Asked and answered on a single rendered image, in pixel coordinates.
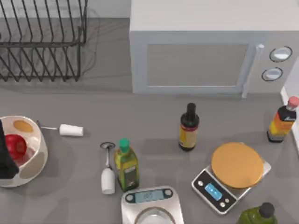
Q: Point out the silver scale with glass plate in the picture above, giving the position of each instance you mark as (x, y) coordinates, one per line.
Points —
(151, 205)

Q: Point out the tall white wine glass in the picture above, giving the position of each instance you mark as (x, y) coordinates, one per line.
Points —
(108, 179)

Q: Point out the green bottle black cap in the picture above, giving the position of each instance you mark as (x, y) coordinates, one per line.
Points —
(257, 215)

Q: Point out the olive oil bottle green cap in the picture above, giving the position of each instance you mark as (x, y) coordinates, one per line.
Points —
(126, 167)

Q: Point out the dark bottle pink cap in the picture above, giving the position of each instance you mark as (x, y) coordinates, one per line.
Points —
(280, 123)

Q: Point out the small white microwave knob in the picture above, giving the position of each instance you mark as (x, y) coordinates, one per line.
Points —
(272, 73)

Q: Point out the white bowl with tan spots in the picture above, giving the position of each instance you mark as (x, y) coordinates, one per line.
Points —
(35, 163)

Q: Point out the silver scale with orange plate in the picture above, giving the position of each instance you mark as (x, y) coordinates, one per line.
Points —
(236, 163)

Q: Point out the red apple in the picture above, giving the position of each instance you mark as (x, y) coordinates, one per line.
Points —
(16, 146)

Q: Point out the large white microwave knob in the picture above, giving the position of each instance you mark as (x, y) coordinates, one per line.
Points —
(280, 54)

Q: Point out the pale microwave oven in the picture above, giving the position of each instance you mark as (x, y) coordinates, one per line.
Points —
(187, 25)

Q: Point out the dark bottle yellow label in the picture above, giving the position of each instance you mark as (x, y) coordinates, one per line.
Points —
(188, 130)

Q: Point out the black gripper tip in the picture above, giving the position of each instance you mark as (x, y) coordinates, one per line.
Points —
(5, 161)

